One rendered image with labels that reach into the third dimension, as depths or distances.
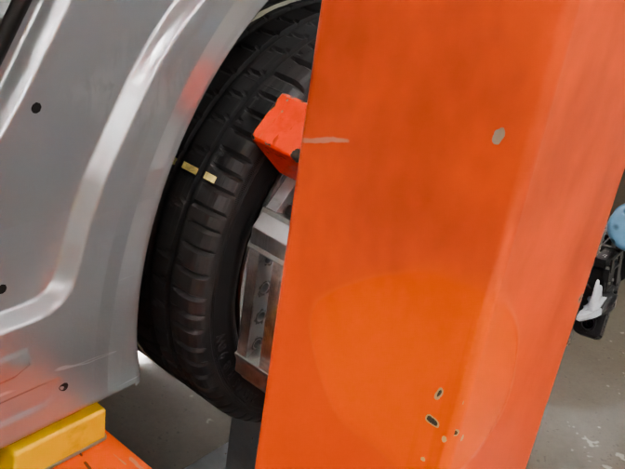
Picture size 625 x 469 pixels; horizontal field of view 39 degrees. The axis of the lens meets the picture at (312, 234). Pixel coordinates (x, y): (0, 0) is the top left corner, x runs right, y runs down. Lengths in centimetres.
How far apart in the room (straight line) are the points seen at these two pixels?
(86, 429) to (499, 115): 80
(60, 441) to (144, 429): 112
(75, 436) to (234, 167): 39
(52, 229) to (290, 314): 43
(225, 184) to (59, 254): 22
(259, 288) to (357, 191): 61
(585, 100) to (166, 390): 195
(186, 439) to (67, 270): 126
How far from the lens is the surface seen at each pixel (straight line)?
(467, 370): 55
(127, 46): 98
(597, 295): 143
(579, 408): 265
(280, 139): 104
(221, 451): 187
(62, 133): 96
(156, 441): 222
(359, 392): 61
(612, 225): 146
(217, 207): 110
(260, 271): 113
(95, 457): 118
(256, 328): 119
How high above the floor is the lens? 147
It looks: 27 degrees down
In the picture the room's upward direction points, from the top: 9 degrees clockwise
